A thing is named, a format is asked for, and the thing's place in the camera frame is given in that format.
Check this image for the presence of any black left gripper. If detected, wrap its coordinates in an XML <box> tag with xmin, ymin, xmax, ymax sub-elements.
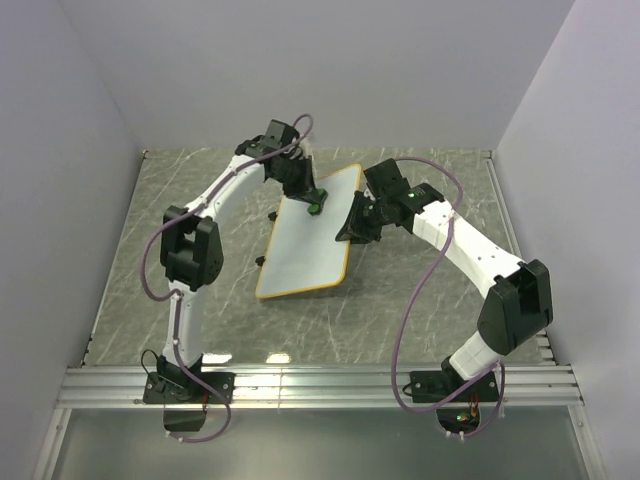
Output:
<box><xmin>274</xmin><ymin>157</ymin><xmax>323</xmax><ymax>207</ymax></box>

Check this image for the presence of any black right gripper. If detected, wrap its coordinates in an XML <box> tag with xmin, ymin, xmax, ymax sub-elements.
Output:
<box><xmin>335</xmin><ymin>192</ymin><xmax>387</xmax><ymax>246</ymax></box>

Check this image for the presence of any green whiteboard eraser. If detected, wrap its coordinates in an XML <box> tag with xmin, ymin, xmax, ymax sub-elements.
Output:
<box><xmin>307</xmin><ymin>204</ymin><xmax>324</xmax><ymax>216</ymax></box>

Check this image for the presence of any yellow framed whiteboard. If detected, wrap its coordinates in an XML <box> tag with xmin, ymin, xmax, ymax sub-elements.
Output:
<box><xmin>255</xmin><ymin>164</ymin><xmax>362</xmax><ymax>300</ymax></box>

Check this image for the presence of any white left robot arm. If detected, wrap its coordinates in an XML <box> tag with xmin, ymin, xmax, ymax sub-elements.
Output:
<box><xmin>157</xmin><ymin>120</ymin><xmax>328</xmax><ymax>402</ymax></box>

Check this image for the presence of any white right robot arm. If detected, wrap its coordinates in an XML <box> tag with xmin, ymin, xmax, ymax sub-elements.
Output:
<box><xmin>336</xmin><ymin>158</ymin><xmax>553</xmax><ymax>406</ymax></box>

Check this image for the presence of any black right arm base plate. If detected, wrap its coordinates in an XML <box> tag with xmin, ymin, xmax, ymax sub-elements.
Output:
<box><xmin>402</xmin><ymin>370</ymin><xmax>500</xmax><ymax>404</ymax></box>

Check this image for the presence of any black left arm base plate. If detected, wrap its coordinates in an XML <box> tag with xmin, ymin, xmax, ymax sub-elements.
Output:
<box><xmin>142</xmin><ymin>371</ymin><xmax>235</xmax><ymax>405</ymax></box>

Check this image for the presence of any aluminium right side rail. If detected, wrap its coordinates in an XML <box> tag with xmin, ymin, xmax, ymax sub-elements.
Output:
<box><xmin>480</xmin><ymin>149</ymin><xmax>556</xmax><ymax>361</ymax></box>

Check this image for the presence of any aluminium mounting rail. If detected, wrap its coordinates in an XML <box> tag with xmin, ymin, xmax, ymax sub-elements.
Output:
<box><xmin>55</xmin><ymin>365</ymin><xmax>583</xmax><ymax>409</ymax></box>

